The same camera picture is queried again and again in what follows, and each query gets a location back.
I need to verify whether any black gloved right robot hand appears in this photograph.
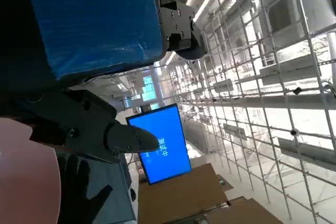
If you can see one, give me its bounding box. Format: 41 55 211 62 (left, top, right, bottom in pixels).
57 153 114 224

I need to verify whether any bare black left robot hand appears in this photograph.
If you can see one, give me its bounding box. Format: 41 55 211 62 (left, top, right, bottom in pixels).
0 0 207 166

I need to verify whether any pink bowl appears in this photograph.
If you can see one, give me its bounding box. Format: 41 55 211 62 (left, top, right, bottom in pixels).
0 118 62 224

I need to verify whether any large blue screen monitor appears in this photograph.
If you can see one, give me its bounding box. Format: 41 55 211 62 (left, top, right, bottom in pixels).
125 103 193 186

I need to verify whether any large brown cardboard box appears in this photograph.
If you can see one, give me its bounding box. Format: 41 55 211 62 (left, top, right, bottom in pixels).
138 163 229 224

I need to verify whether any ceiling air conditioner unit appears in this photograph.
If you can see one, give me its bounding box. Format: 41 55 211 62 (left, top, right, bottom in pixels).
264 0 310 37

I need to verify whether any white ceiling grid frame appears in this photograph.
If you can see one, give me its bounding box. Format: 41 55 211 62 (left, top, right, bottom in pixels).
154 0 336 224

